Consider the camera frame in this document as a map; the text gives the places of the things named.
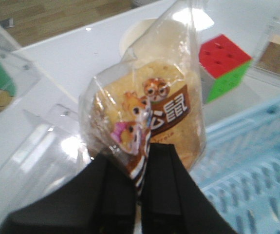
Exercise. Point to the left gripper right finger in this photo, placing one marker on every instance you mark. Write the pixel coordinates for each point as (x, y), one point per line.
(172, 203)

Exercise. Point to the clear acrylic left shelf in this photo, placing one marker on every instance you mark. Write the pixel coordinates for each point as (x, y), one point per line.
(39, 127)

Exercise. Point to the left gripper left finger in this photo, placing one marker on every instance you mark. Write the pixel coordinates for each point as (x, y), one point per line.
(99, 200)

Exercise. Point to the light blue plastic basket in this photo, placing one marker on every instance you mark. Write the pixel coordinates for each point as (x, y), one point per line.
(240, 172)

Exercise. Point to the packaged bread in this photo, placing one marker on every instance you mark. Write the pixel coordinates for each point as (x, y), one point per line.
(153, 95)

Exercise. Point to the colourful rubik's cube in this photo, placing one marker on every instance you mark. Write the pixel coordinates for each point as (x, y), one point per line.
(223, 65)

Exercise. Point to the beige small carton box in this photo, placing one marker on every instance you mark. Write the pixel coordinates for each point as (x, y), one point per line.
(270, 58)

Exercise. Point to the white paper cup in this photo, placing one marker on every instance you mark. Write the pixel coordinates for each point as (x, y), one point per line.
(133, 33)

